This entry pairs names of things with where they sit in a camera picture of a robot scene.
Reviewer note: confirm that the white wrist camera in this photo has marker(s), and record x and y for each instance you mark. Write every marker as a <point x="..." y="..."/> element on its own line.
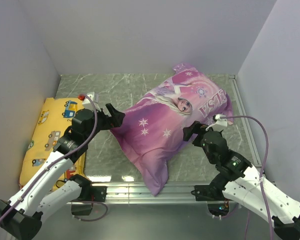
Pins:
<point x="90" y="101"/>
<point x="219" y="123"/>

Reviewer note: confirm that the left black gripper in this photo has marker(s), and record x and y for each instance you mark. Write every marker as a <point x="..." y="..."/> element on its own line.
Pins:
<point x="115" y="120"/>

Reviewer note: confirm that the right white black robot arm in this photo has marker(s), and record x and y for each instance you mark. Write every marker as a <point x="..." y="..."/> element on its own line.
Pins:
<point x="239" y="180"/>

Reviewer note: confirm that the aluminium front rail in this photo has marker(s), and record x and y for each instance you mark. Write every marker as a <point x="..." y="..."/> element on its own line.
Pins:
<point x="137" y="193"/>

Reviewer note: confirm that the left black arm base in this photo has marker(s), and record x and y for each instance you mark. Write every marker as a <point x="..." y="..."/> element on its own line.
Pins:
<point x="90" y="197"/>

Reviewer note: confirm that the yellow car-print folded pillow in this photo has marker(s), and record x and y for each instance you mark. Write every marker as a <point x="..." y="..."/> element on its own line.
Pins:
<point x="55" y="116"/>

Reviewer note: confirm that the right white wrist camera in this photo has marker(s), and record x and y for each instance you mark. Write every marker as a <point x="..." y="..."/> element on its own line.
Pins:
<point x="219" y="123"/>

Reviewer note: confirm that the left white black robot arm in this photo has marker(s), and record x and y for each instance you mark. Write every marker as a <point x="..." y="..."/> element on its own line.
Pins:
<point x="24" y="213"/>

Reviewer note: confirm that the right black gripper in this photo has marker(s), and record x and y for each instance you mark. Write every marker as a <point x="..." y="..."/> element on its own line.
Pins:
<point x="195" y="127"/>

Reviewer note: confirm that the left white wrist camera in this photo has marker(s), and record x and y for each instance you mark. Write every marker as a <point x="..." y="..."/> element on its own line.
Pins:
<point x="90" y="101"/>

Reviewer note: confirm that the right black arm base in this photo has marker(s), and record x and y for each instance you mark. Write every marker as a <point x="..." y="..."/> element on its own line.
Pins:
<point x="218" y="206"/>

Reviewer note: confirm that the pink purple Elsa pillowcase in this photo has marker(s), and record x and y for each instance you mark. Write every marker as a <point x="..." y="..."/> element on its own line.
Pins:
<point x="152" y="130"/>

